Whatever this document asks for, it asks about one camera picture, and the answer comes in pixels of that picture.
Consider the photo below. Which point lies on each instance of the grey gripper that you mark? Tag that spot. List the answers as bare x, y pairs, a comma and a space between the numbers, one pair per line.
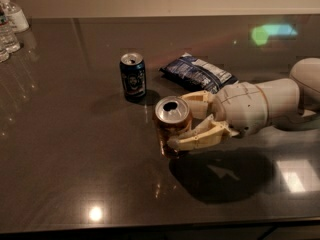
240, 106

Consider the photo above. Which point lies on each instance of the white pump sanitizer bottle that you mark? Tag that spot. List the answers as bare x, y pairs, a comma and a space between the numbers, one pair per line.
15, 16

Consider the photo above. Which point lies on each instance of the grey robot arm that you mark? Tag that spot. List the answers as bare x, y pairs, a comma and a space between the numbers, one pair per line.
293, 102

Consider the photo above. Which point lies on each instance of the clear plastic water bottle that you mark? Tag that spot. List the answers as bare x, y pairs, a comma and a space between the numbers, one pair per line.
7, 36

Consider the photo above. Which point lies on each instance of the dark blue soda can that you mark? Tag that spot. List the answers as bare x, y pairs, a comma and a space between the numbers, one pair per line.
133, 75

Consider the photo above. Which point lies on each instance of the blue chip bag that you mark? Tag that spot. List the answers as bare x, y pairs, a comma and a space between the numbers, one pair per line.
195, 74

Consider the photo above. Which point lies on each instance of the clear water bottle at edge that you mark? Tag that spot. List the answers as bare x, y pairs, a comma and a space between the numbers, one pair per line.
4, 55

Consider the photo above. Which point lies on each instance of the orange soda can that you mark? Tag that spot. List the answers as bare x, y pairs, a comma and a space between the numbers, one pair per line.
172, 116

